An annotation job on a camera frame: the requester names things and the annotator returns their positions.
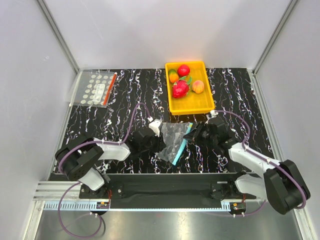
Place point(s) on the yellow plastic tray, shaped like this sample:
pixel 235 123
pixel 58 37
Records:
pixel 192 103

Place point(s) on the clear red zip bag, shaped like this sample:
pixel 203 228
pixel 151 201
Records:
pixel 92 88

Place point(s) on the peach fruit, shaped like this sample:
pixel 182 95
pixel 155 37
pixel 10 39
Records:
pixel 198 87

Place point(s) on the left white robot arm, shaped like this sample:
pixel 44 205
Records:
pixel 76 160

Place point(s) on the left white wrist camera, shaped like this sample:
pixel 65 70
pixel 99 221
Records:
pixel 156 125

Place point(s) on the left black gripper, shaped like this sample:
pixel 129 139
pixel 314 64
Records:
pixel 160 144

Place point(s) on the white slotted cable duct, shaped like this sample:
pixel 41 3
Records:
pixel 148 204

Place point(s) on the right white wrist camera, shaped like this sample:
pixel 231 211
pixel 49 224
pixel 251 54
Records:
pixel 213 113

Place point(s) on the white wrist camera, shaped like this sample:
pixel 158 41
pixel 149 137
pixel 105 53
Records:
pixel 213 113
pixel 156 125

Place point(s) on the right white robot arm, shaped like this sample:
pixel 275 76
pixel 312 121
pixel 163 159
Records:
pixel 278 182

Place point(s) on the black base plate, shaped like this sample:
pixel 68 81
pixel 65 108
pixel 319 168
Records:
pixel 216 186

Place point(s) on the orange green mango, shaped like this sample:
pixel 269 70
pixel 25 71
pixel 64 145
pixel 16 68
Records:
pixel 173 76

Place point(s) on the red apple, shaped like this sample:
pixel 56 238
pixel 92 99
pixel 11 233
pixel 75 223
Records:
pixel 183 70

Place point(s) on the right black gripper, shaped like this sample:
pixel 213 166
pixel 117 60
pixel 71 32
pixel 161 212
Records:
pixel 193 137

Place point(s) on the aluminium frame rail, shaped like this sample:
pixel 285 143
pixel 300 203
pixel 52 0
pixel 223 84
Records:
pixel 53 191

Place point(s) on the red dragon fruit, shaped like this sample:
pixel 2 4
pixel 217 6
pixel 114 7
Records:
pixel 181 88

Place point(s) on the clear blue zip bag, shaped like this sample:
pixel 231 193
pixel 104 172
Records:
pixel 174 133

